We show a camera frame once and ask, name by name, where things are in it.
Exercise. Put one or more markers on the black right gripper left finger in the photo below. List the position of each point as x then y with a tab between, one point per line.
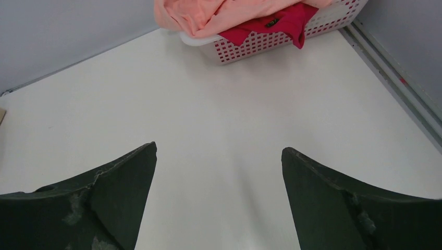
99	209

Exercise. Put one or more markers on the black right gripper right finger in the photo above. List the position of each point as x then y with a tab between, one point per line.
332	210

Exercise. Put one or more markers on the peach pink t-shirt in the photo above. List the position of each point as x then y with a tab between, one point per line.
202	19

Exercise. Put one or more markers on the red t-shirt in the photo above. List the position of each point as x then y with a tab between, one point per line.
290	21

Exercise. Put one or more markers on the white plastic laundry basket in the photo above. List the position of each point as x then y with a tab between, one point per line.
221	51

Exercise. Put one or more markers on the aluminium frame rail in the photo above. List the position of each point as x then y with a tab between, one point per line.
396	84

